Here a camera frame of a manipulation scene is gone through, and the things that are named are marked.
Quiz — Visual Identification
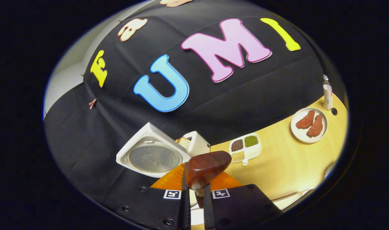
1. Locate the white divided grain dish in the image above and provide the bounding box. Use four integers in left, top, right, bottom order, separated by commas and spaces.
229, 133, 262, 166

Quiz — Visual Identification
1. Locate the white rice cooker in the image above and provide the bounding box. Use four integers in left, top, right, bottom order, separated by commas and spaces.
116, 122, 205, 226

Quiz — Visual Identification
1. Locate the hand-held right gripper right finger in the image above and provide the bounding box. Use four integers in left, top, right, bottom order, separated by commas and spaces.
202, 171, 283, 230

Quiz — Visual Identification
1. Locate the white toaster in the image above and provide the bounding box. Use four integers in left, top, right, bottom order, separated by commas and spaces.
175, 131, 211, 157

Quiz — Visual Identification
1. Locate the toast bread slice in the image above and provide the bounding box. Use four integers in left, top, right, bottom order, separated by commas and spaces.
176, 137, 192, 150

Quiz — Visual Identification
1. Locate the clear bottle pink label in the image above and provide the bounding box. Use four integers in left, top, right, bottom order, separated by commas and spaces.
322, 75, 333, 111

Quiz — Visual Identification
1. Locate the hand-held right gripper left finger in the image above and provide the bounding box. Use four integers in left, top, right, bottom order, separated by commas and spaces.
115, 162, 192, 230

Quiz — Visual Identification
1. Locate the white round plate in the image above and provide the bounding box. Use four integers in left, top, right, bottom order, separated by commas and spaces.
290, 107, 328, 144

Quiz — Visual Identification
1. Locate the black backdrop cloth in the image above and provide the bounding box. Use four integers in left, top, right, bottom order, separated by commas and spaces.
43, 0, 345, 221

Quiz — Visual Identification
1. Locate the brown wooden spoon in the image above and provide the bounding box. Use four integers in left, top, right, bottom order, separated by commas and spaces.
185, 151, 232, 208

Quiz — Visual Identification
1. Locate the red meat piece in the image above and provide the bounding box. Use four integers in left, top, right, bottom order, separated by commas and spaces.
295, 110, 315, 129
307, 115, 324, 138

